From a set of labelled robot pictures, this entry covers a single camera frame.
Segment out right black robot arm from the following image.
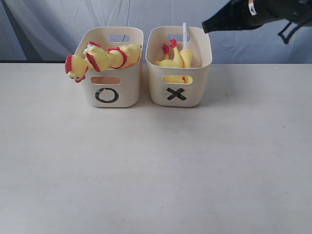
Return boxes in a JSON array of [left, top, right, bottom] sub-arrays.
[[202, 0, 312, 33]]

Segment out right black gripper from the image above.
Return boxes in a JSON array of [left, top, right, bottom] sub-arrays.
[[201, 0, 290, 34]]

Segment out whole yellow rubber chicken top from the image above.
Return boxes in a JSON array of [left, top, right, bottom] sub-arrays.
[[65, 55, 89, 83]]

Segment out cream bin marked X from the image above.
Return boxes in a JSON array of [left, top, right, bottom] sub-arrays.
[[145, 26, 213, 107]]

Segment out broken chicken head with tube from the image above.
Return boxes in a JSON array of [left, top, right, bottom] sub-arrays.
[[180, 22, 193, 69]]

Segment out black cable loop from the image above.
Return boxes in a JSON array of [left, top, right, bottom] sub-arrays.
[[277, 20, 303, 45]]

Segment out white backdrop curtain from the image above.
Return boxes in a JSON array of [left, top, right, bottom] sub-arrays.
[[0, 0, 312, 63]]

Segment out cream bin marked O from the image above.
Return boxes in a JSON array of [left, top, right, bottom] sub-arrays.
[[74, 26, 144, 107]]

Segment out whole yellow rubber chicken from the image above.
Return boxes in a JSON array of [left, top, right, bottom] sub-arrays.
[[83, 41, 142, 72], [65, 55, 89, 83]]

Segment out headless yellow chicken body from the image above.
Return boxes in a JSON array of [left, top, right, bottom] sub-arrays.
[[154, 39, 193, 84]]

